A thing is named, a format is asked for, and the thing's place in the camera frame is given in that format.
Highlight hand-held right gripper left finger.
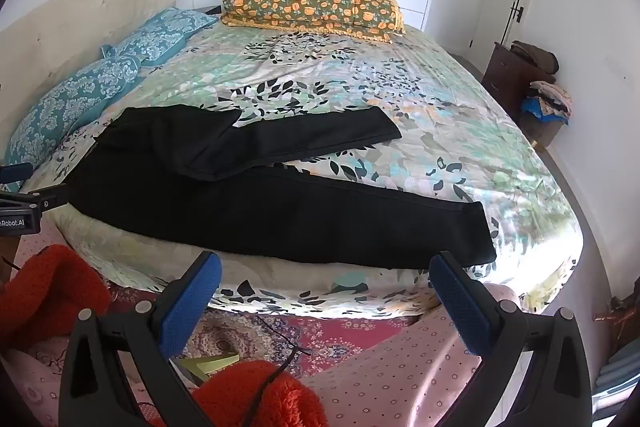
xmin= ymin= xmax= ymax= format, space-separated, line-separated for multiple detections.
xmin=59 ymin=251 xmax=223 ymax=427

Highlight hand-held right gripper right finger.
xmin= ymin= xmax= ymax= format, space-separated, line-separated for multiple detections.
xmin=428 ymin=251 xmax=593 ymax=427

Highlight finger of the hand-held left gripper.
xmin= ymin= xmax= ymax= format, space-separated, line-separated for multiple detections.
xmin=0 ymin=185 xmax=72 ymax=210
xmin=0 ymin=163 xmax=34 ymax=184

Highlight black pants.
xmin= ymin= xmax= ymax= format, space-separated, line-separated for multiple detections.
xmin=62 ymin=104 xmax=497 ymax=269

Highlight yellow green paper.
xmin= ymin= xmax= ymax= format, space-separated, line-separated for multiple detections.
xmin=177 ymin=349 xmax=241 ymax=383

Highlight teal damask pillow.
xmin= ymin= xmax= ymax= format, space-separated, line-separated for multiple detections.
xmin=6 ymin=57 xmax=146 ymax=178
xmin=100 ymin=7 xmax=219 ymax=68

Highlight pink dotted cloth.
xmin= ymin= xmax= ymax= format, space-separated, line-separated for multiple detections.
xmin=295 ymin=287 xmax=526 ymax=427

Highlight red patterned rug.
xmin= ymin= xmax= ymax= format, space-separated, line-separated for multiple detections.
xmin=100 ymin=282 xmax=421 ymax=378

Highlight red fleece garment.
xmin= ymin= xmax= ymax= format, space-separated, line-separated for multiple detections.
xmin=150 ymin=359 xmax=328 ymax=427

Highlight cream padded headboard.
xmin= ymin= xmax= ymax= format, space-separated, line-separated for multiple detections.
xmin=0 ymin=0 xmax=178 ymax=142

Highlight cardboard box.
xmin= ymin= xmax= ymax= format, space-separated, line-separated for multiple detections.
xmin=519 ymin=109 xmax=563 ymax=148

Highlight pile of clothes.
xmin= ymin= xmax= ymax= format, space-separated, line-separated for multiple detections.
xmin=522 ymin=80 xmax=572 ymax=125

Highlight leaf-patterned bed cover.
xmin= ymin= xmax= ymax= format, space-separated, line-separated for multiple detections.
xmin=5 ymin=7 xmax=586 ymax=320

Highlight dark wooden nightstand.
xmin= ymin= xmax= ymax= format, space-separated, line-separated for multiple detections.
xmin=482 ymin=42 xmax=556 ymax=118

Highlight brown bag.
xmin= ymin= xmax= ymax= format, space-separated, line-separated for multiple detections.
xmin=510 ymin=40 xmax=560 ymax=75

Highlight orange green floral pillow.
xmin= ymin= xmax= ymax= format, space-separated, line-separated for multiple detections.
xmin=221 ymin=0 xmax=407 ymax=44

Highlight black cable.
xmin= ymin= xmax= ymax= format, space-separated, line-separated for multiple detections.
xmin=250 ymin=314 xmax=311 ymax=408

